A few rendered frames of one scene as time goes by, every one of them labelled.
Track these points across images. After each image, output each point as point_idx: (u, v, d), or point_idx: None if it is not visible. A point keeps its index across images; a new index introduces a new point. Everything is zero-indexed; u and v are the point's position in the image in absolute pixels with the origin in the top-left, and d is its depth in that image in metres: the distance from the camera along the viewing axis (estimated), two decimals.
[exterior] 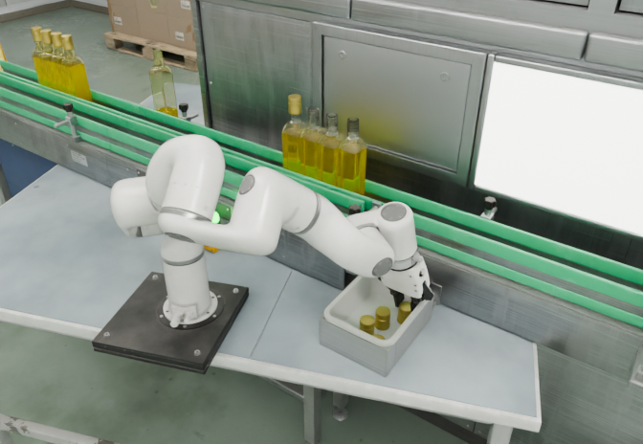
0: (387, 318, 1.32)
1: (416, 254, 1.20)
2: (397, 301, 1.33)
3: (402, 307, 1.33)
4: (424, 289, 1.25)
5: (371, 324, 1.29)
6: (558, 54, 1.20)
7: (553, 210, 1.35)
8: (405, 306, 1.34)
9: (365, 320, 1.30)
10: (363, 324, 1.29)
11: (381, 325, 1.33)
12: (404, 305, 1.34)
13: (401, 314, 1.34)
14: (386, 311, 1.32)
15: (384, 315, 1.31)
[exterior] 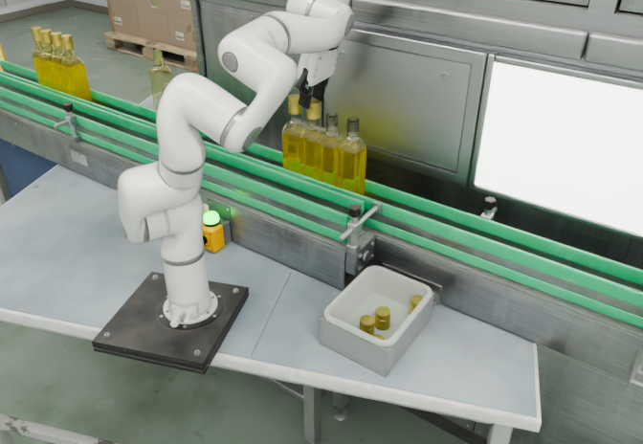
0: (387, 318, 1.32)
1: None
2: (310, 100, 1.43)
3: (315, 102, 1.45)
4: None
5: (371, 324, 1.29)
6: (558, 54, 1.20)
7: (553, 210, 1.35)
8: (314, 101, 1.46)
9: (365, 320, 1.30)
10: (363, 324, 1.29)
11: (381, 325, 1.33)
12: (312, 101, 1.46)
13: (318, 108, 1.46)
14: (386, 311, 1.32)
15: (384, 315, 1.31)
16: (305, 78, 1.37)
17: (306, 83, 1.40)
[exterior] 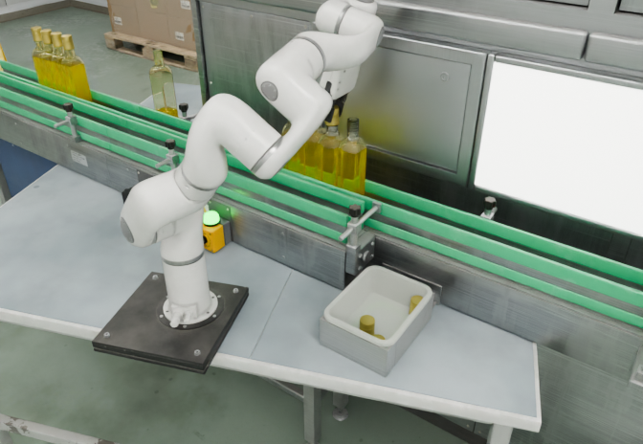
0: (338, 108, 1.44)
1: None
2: (333, 114, 1.42)
3: None
4: None
5: (371, 324, 1.29)
6: (558, 54, 1.20)
7: (553, 210, 1.35)
8: None
9: (365, 320, 1.30)
10: (363, 324, 1.29)
11: (339, 119, 1.44)
12: None
13: None
14: None
15: (338, 106, 1.43)
16: (329, 92, 1.35)
17: None
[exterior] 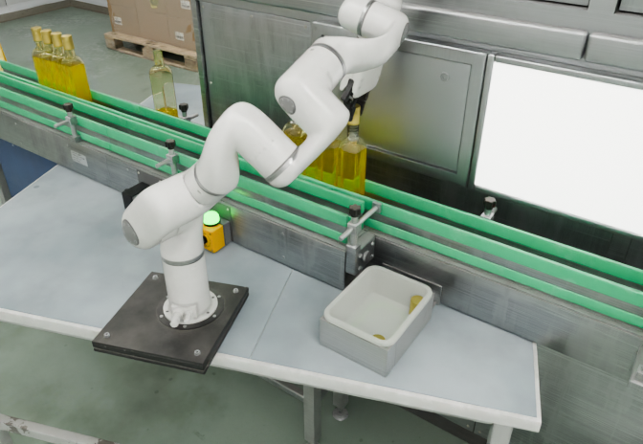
0: None
1: None
2: (354, 113, 1.39)
3: None
4: None
5: (359, 104, 1.41)
6: (558, 54, 1.20)
7: (553, 210, 1.35)
8: None
9: None
10: (359, 108, 1.39)
11: None
12: None
13: None
14: None
15: None
16: (350, 90, 1.32)
17: (350, 95, 1.35)
